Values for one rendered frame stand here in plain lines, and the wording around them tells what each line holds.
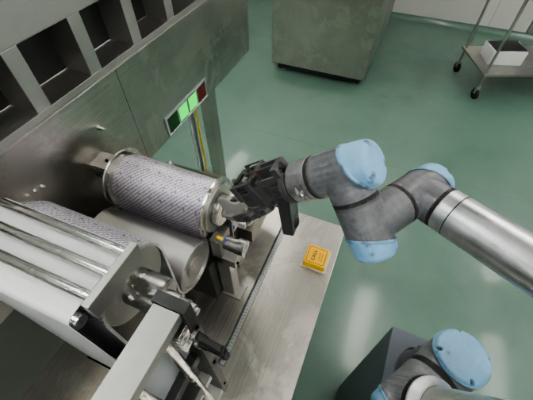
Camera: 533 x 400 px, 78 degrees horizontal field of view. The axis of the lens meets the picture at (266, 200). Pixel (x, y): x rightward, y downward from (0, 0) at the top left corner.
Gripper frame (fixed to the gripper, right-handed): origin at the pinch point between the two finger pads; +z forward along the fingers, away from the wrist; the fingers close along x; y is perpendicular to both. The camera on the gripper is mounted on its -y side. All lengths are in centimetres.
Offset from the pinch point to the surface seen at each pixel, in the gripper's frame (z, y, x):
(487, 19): -10, -156, -450
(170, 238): 10.3, 3.9, 10.2
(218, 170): 95, -28, -77
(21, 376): 49, 0, 45
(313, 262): 8.0, -38.4, -13.5
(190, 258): 7.4, -1.4, 12.0
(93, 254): -4.8, 17.8, 26.1
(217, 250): 7.9, -6.5, 5.9
